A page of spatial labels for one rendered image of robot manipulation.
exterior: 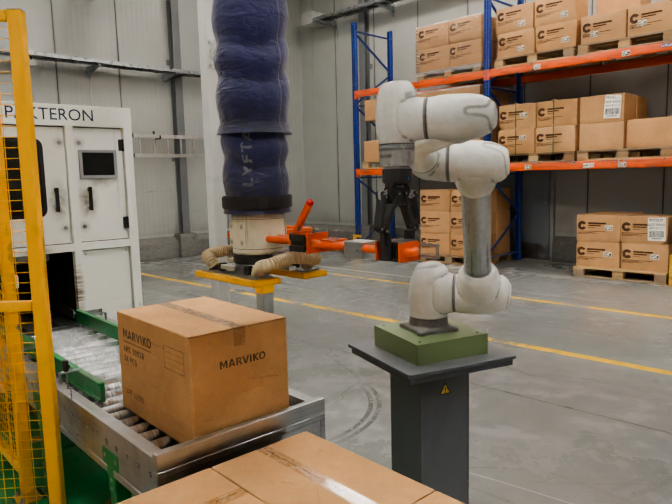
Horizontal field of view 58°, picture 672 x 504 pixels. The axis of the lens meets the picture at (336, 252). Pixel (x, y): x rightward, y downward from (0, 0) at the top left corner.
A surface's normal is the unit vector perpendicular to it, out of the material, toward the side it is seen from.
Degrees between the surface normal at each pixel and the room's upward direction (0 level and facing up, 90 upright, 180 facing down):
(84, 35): 90
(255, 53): 75
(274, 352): 90
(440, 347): 90
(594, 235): 90
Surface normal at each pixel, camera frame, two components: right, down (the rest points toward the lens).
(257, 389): 0.66, 0.07
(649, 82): -0.70, 0.11
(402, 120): -0.18, 0.15
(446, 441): 0.43, 0.10
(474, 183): -0.19, 0.72
